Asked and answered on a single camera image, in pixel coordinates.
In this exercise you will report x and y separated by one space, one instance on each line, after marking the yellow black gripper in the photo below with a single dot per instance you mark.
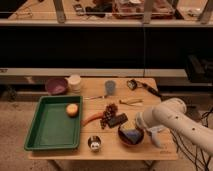
127 127

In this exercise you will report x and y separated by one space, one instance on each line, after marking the dark purple grape bunch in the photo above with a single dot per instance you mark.
109 112

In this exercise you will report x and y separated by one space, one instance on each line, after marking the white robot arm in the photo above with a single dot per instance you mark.
171 114

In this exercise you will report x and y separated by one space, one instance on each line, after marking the small metal cup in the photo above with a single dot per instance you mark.
94 143

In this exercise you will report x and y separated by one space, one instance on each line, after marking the white paper cup stack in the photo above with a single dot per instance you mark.
75 82

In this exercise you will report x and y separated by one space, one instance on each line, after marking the blue sponge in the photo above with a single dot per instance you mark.
132 138

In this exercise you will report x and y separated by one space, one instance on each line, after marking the dark brown bowl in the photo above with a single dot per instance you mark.
129 144

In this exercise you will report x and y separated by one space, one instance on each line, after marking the yellow wooden utensil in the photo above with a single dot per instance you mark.
132 102

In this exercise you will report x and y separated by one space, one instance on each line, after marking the grey blue cloth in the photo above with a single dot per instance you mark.
154 138

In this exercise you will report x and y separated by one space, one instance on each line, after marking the wooden folding table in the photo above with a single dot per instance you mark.
112 148

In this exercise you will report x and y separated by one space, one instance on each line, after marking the orange carrot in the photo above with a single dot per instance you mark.
92 118

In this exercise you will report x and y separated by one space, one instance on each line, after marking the metal fork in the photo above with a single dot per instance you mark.
96 97

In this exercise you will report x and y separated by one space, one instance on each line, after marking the yellow apple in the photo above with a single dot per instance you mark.
72 110

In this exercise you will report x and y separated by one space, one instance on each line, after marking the green plastic tray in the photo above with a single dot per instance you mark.
52 128

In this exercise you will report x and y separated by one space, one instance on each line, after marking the purple bowl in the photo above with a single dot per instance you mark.
56 86

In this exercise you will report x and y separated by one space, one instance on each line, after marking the black box on shelf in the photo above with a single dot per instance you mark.
199 70

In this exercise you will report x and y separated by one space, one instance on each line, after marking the black handled round tool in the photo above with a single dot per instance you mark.
134 84

